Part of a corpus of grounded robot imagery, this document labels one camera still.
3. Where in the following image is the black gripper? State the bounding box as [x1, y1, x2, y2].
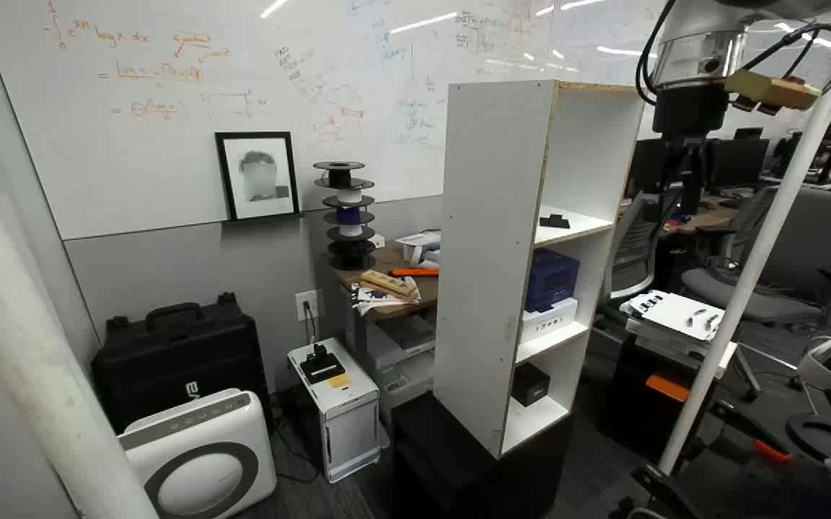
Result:
[651, 84, 729, 220]

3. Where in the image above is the empty black filament spool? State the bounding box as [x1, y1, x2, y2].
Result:
[312, 158, 370, 194]

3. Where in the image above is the black hard case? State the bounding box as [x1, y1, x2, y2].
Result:
[89, 292, 271, 436]

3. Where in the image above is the grey office chair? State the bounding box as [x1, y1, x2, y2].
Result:
[679, 185, 831, 387]

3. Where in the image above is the thick white pole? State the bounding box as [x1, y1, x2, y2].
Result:
[0, 128, 161, 519]

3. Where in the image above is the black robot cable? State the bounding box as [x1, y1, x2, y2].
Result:
[633, 0, 680, 110]

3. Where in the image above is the framed portrait picture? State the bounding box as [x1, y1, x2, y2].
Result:
[213, 129, 302, 227]

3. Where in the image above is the grey filament spool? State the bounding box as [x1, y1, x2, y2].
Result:
[317, 187, 377, 215]

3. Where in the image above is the black computer monitor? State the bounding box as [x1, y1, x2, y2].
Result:
[706, 123, 775, 194]

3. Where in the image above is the black mesh office chair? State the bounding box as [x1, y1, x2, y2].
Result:
[605, 187, 669, 302]

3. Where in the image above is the cluttered grey desk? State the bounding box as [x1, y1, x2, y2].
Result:
[330, 239, 445, 413]

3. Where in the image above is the black device with handle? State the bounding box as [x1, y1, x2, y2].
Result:
[298, 341, 348, 390]

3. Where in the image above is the orange block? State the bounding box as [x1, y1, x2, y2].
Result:
[643, 373, 692, 406]

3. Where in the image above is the blue white filament spool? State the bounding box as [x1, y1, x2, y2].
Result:
[322, 207, 377, 243]

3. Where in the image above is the red handle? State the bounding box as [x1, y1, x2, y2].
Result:
[751, 438, 796, 469]

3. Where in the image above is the white air purifier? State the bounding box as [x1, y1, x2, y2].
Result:
[115, 387, 281, 519]

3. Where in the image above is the white box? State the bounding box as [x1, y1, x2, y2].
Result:
[520, 295, 581, 347]

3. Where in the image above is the whiteboard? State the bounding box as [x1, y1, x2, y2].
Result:
[0, 0, 831, 243]

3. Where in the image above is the white shelf unit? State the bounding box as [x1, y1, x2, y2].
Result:
[431, 77, 650, 462]

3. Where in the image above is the blue box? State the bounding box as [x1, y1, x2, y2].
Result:
[522, 249, 582, 315]

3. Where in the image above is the black stand cabinet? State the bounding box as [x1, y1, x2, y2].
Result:
[390, 390, 578, 519]

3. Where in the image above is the black full filament spool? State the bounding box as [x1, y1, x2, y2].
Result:
[327, 236, 377, 275]

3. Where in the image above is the black box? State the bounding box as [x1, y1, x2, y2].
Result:
[511, 360, 555, 409]

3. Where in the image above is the thin white pole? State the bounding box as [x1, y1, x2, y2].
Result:
[654, 0, 831, 479]

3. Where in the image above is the white wall outlet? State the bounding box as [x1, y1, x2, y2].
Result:
[291, 288, 322, 322]

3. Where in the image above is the small white black device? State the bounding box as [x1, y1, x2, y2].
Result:
[284, 335, 387, 487]

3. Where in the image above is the orange tool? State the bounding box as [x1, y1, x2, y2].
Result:
[390, 265, 441, 283]

